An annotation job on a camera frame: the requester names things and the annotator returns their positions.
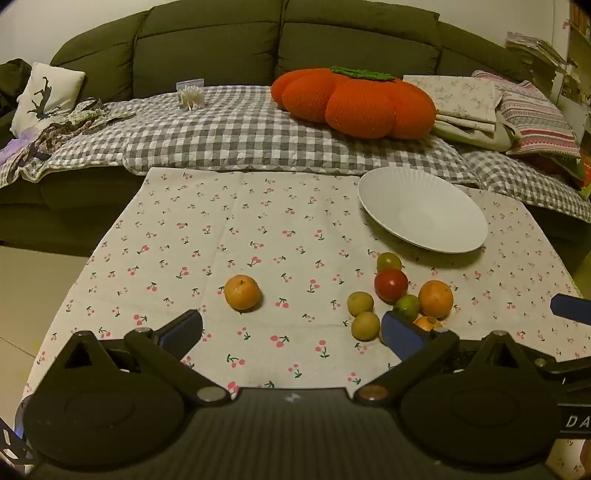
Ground striped pink pillow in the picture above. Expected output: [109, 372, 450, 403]
[471, 70, 581, 158]

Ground yellow-green plum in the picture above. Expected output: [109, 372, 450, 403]
[351, 311, 381, 342]
[347, 291, 375, 317]

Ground purple floral cloth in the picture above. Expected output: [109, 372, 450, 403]
[0, 98, 137, 183]

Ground grey checked blanket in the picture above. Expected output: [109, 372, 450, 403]
[0, 85, 591, 217]

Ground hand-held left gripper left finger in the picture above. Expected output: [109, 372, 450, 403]
[55, 309, 232, 408]

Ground white pillow with dark print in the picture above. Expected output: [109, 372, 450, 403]
[10, 62, 86, 137]

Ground orange green cloth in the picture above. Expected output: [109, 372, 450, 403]
[561, 154, 591, 190]

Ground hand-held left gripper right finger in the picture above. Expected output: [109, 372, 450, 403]
[352, 310, 556, 408]

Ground dark green jacket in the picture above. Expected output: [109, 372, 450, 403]
[0, 58, 33, 134]

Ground bright green plum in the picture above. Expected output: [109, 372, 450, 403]
[393, 294, 421, 322]

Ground stack of papers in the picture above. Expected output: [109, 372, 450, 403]
[504, 31, 571, 75]

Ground clear cotton swab box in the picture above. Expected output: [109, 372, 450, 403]
[176, 78, 205, 110]

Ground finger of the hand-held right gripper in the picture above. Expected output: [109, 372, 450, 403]
[550, 293, 591, 326]
[536, 352, 591, 387]

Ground white ribbed plate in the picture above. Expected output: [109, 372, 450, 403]
[358, 167, 489, 254]

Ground green plum with dark blush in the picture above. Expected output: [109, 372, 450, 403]
[377, 252, 403, 274]

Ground cherry print tablecloth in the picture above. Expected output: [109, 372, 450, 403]
[21, 167, 583, 478]

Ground orange pumpkin-shaped cushion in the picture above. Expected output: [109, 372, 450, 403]
[270, 66, 437, 140]

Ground bookshelf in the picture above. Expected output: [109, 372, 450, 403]
[551, 0, 591, 107]

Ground folded floral sheets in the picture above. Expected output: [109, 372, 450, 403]
[403, 74, 513, 152]

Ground red tomato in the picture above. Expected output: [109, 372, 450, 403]
[374, 268, 409, 304]

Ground dark green sofa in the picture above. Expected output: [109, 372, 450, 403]
[0, 0, 591, 259]

